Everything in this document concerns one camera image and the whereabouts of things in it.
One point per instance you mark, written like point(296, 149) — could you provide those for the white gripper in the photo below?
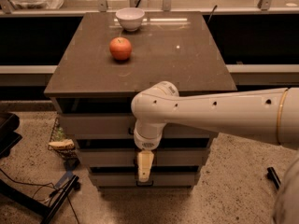
point(145, 144)

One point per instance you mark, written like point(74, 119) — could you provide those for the grey top drawer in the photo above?
point(118, 126)

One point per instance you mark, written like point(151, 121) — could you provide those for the grey drawer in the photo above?
point(126, 157)
point(114, 180)
point(118, 126)

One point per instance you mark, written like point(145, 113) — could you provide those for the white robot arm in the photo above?
point(269, 116)

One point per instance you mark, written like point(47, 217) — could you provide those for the grey bottom drawer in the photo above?
point(114, 180)

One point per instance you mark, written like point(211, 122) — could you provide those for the grey middle drawer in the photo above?
point(126, 157)

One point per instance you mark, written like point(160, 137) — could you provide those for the grey drawer cabinet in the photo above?
point(169, 46)

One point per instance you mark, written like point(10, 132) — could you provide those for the blue tape strip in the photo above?
point(69, 165)

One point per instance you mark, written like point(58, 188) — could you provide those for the red apple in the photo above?
point(120, 48)

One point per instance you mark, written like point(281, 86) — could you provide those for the black stand leg left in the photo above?
point(47, 212)

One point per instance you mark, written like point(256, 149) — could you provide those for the black stand leg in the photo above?
point(272, 175)
point(47, 212)

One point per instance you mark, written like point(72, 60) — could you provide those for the black stand leg right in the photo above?
point(272, 175)

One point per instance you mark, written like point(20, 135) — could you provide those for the black chair base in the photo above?
point(9, 123)

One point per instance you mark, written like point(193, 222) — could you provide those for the white bowl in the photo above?
point(130, 18)

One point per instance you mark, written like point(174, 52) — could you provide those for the wire basket with items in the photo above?
point(60, 144)

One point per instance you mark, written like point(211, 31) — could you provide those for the metal shelf rail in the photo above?
point(187, 0)

